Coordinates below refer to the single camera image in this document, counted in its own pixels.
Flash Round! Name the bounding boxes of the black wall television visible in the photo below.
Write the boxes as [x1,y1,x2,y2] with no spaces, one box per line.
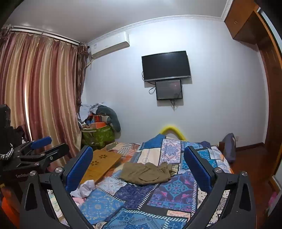
[142,51,191,82]

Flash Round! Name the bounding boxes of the orange box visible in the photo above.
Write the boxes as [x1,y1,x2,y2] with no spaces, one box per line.
[89,120,107,129]

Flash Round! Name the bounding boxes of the crumpled white cloth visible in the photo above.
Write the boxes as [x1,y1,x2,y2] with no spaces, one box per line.
[70,179,96,199]

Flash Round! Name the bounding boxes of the brown wooden wardrobe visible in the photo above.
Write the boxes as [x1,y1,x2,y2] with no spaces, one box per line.
[221,1,281,178]

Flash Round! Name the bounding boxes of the green storage bag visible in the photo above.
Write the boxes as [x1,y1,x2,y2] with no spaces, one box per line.
[81,125,115,150]

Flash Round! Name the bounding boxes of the small black wall monitor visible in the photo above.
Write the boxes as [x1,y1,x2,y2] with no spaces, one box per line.
[155,80,183,101]

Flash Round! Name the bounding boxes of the wooden lap desk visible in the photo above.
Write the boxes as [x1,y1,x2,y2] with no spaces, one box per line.
[80,150,122,184]

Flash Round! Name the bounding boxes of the blue patchwork bedspread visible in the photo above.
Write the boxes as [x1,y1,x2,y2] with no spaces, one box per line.
[47,134,234,229]

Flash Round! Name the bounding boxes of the khaki olive pants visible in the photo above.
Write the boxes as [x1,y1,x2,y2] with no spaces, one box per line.
[119,162,173,186]

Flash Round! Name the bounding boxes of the white air conditioner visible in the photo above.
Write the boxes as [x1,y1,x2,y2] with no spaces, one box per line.
[90,32,130,59]

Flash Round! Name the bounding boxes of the yellow headboard cushion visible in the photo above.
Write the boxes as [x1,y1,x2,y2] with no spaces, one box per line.
[159,125,187,141]

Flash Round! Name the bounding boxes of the striped pink curtain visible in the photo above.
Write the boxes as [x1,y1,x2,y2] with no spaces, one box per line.
[1,32,87,171]

